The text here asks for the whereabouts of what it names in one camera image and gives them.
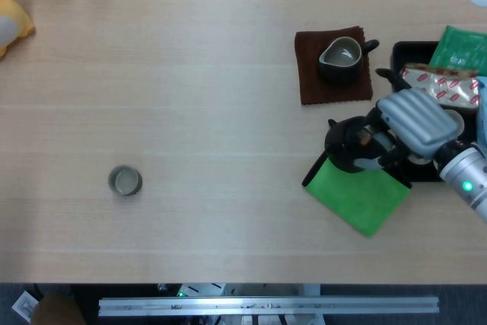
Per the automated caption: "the dark ceramic pitcher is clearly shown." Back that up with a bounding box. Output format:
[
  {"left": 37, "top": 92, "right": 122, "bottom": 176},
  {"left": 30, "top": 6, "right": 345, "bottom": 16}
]
[{"left": 317, "top": 36, "right": 380, "bottom": 84}]

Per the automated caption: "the grey-green ceramic teacup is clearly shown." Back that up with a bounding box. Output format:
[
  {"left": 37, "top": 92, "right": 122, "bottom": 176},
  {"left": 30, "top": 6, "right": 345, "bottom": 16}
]
[{"left": 107, "top": 164, "right": 144, "bottom": 197}]

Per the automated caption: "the black plastic tray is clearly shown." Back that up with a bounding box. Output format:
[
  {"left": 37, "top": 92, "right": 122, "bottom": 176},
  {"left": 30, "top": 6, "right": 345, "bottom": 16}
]
[{"left": 390, "top": 40, "right": 487, "bottom": 183}]

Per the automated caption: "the black cast-iron teapot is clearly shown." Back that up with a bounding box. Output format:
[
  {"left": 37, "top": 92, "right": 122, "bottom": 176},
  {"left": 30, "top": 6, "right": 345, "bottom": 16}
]
[{"left": 323, "top": 68, "right": 412, "bottom": 174}]

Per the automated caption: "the green cloth with black trim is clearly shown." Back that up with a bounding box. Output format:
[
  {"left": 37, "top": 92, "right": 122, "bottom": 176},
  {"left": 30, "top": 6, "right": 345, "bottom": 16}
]
[{"left": 301, "top": 153, "right": 413, "bottom": 238}]

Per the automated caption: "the aluminium profile rail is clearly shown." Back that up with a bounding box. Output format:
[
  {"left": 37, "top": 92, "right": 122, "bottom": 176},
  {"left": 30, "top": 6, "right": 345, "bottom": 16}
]
[{"left": 97, "top": 295, "right": 441, "bottom": 317}]

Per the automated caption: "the yellow plush toy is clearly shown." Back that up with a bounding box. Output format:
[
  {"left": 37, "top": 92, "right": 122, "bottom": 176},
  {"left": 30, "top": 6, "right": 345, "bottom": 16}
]
[{"left": 0, "top": 0, "right": 37, "bottom": 60}]

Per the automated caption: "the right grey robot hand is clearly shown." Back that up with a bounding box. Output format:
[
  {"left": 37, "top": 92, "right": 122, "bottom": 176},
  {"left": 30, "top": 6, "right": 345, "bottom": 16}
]
[{"left": 355, "top": 86, "right": 458, "bottom": 173}]

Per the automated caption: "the light blue wipes pack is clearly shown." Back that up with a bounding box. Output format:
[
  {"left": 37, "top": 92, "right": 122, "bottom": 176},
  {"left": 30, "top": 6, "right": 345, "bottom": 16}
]
[{"left": 475, "top": 75, "right": 487, "bottom": 151}]

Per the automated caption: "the brown cloth mat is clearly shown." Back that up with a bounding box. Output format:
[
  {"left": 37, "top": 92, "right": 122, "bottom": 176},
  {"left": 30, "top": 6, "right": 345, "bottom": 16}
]
[{"left": 294, "top": 25, "right": 374, "bottom": 106}]

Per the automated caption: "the white floor socket box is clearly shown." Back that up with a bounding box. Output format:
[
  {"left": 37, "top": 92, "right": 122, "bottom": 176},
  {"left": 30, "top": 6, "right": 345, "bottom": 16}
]
[{"left": 11, "top": 290, "right": 40, "bottom": 322}]

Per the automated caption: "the red white snack packet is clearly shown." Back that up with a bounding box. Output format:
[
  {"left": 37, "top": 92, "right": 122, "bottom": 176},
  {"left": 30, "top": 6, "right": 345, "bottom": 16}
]
[{"left": 399, "top": 62, "right": 481, "bottom": 112}]

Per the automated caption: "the orange-brown seat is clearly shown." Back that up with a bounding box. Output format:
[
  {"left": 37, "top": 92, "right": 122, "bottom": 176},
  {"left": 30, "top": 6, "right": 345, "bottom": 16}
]
[{"left": 30, "top": 292, "right": 87, "bottom": 325}]

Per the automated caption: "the green tea packet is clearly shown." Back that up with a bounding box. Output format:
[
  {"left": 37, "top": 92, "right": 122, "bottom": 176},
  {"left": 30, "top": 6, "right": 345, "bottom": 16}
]
[{"left": 428, "top": 24, "right": 487, "bottom": 71}]

